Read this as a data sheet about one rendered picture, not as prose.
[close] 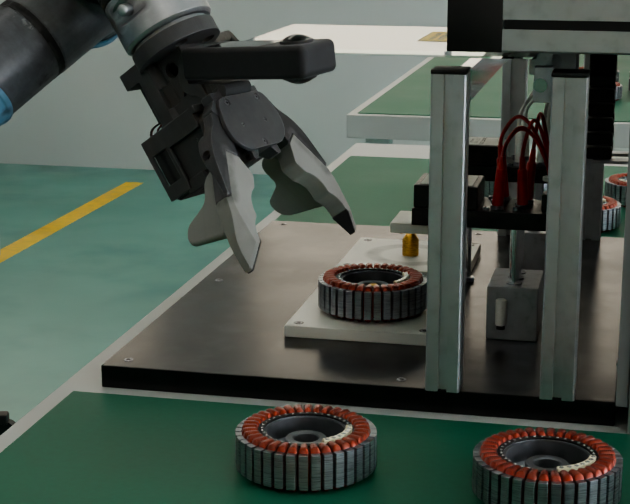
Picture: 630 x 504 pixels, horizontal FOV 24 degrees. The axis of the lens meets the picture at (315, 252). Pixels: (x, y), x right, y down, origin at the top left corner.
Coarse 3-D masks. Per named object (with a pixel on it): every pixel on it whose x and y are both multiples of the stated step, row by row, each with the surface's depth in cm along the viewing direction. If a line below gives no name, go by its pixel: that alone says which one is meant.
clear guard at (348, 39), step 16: (272, 32) 141; (288, 32) 141; (304, 32) 141; (320, 32) 141; (336, 32) 141; (352, 32) 141; (368, 32) 141; (384, 32) 141; (400, 32) 141; (416, 32) 141; (336, 48) 127; (352, 48) 127; (368, 48) 127; (384, 48) 127; (400, 48) 127; (416, 48) 127; (432, 48) 127
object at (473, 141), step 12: (480, 144) 165; (492, 144) 165; (480, 156) 164; (492, 156) 164; (468, 168) 165; (480, 168) 164; (492, 168) 164; (516, 168) 163; (540, 168) 163; (492, 180) 164; (516, 180) 164; (540, 180) 163; (540, 192) 167
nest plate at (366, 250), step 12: (360, 240) 179; (372, 240) 179; (384, 240) 179; (396, 240) 179; (348, 252) 173; (360, 252) 173; (372, 252) 173; (384, 252) 173; (396, 252) 173; (420, 252) 173; (480, 252) 178; (348, 264) 167; (396, 264) 168; (408, 264) 168; (420, 264) 168
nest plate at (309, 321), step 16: (304, 304) 151; (304, 320) 145; (320, 320) 145; (336, 320) 145; (400, 320) 145; (416, 320) 145; (288, 336) 144; (304, 336) 144; (320, 336) 143; (336, 336) 143; (352, 336) 142; (368, 336) 142; (384, 336) 142; (400, 336) 141; (416, 336) 141
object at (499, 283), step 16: (496, 272) 147; (528, 272) 147; (496, 288) 142; (512, 288) 142; (528, 288) 141; (512, 304) 142; (528, 304) 142; (512, 320) 142; (528, 320) 142; (496, 336) 143; (512, 336) 143; (528, 336) 142
